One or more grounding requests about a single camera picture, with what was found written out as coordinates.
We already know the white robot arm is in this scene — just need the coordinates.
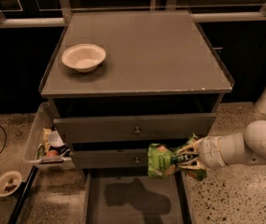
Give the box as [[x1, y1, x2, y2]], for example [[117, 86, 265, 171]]
[[177, 120, 266, 170]]

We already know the metal railing frame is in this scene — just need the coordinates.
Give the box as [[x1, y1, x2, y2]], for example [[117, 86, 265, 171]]
[[0, 0, 266, 29]]

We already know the white paper bowl on cabinet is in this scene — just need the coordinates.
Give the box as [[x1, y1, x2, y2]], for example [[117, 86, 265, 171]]
[[62, 44, 106, 73]]

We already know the red item in bin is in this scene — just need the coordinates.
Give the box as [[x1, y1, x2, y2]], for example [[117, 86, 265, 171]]
[[46, 149, 59, 157]]

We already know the top grey drawer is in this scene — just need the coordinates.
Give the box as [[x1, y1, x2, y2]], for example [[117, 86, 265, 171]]
[[53, 113, 216, 144]]

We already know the white cup in bin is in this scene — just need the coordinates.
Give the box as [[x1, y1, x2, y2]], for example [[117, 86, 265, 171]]
[[48, 131, 64, 147]]

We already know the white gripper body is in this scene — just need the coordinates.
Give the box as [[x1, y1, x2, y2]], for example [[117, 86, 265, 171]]
[[198, 136, 226, 170]]

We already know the white bowl on floor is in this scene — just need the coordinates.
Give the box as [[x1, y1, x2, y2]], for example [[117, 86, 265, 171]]
[[0, 171, 22, 197]]

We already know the bottom grey open drawer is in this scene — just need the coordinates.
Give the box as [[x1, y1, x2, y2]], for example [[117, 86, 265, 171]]
[[82, 168, 195, 224]]

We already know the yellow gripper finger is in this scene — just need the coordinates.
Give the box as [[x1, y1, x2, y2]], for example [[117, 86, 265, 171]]
[[176, 140, 201, 155], [177, 158, 203, 172]]

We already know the grey drawer cabinet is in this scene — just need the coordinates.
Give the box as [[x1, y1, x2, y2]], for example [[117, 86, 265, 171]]
[[38, 10, 235, 173]]

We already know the clear plastic storage bin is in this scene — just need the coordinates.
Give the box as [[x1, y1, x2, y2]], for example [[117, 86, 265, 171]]
[[23, 103, 75, 172]]

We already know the green rice chip bag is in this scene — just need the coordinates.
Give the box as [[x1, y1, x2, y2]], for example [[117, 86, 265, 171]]
[[147, 133, 207, 181]]

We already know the black floor bar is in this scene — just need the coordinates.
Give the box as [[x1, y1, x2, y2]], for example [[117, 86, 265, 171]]
[[7, 166, 38, 224]]

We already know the middle grey drawer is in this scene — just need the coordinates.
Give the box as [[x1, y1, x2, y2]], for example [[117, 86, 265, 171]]
[[71, 148, 147, 169]]

